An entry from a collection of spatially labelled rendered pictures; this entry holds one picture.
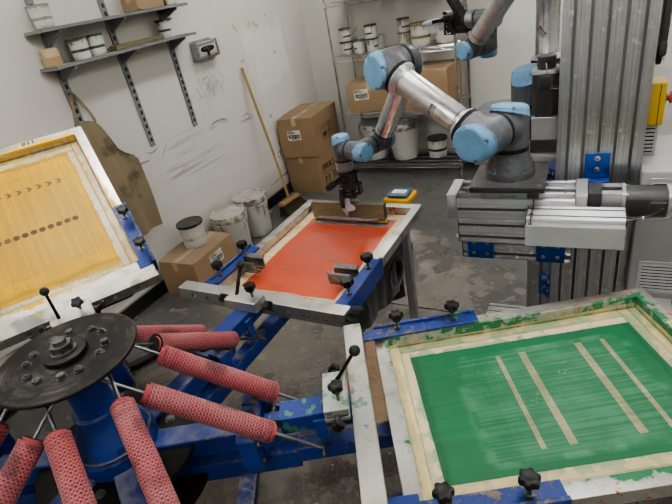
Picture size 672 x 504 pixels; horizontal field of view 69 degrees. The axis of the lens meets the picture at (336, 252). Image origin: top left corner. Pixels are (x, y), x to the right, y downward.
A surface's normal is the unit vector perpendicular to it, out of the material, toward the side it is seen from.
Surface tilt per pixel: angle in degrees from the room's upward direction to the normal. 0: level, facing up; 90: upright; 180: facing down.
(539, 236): 90
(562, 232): 90
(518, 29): 90
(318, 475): 0
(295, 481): 0
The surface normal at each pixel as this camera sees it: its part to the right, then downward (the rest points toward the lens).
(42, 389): -0.18, -0.86
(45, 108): 0.88, 0.09
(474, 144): -0.67, 0.51
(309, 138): -0.37, 0.51
